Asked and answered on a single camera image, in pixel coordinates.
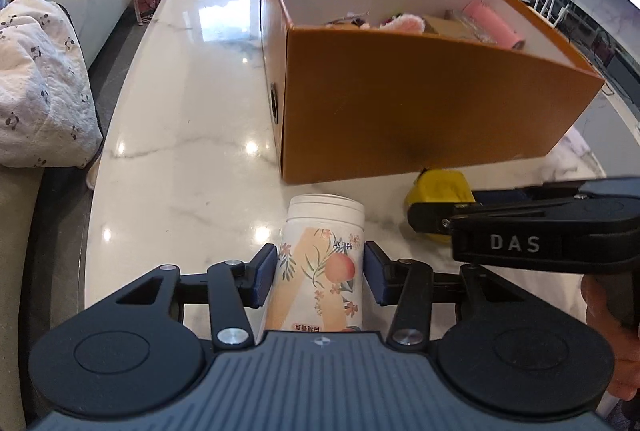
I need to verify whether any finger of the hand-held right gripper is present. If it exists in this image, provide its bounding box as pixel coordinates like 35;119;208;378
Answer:
406;192;592;240
472;178;602;205

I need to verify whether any person's right hand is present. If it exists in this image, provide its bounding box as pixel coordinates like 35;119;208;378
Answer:
580;273;640;404

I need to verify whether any orange cardboard box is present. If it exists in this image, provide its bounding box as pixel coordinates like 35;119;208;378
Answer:
259;0;607;186

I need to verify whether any panda print blanket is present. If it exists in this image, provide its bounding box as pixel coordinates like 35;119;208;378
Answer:
0;0;105;170

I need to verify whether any yellow soft pouch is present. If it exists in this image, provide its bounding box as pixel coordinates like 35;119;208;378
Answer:
404;168;476;245

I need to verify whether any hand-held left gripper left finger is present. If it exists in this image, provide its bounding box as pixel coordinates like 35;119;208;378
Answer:
85;242;279;349

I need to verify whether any brown cardboard piece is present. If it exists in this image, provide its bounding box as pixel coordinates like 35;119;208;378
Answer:
422;14;496;45

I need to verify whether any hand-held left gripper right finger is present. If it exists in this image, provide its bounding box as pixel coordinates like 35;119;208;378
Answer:
363;240;538;349

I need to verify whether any pink fluffy plush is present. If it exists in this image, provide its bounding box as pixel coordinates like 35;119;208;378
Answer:
372;13;426;35

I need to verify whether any white peach print bottle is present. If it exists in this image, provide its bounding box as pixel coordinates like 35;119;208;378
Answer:
260;194;366;335

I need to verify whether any pink roll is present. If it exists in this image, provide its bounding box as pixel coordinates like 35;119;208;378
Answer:
462;0;527;52

